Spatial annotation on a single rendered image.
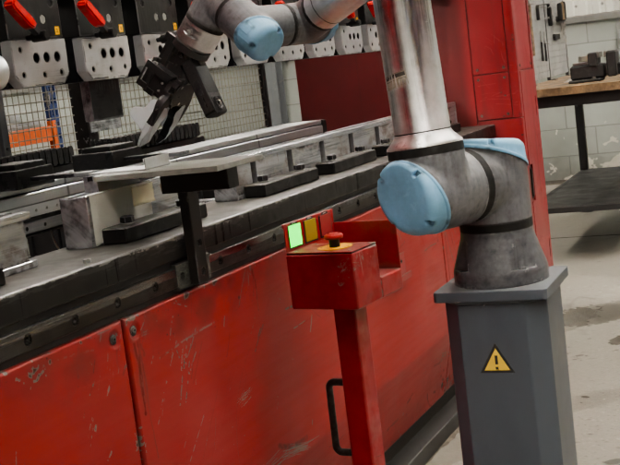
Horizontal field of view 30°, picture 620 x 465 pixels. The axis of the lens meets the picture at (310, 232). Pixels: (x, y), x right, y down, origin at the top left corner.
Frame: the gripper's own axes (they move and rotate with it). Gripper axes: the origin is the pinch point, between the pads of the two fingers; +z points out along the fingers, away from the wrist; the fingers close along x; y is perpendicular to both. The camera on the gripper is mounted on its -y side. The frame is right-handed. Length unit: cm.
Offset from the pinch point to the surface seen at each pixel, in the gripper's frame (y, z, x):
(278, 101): 235, 217, -705
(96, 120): 10.3, 1.9, 4.5
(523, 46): -6, -16, -227
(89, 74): 13.0, -7.0, 9.6
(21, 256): -4.0, 16.1, 33.9
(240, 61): 13, -6, -50
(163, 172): -8.8, -0.6, 9.5
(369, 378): -54, 28, -33
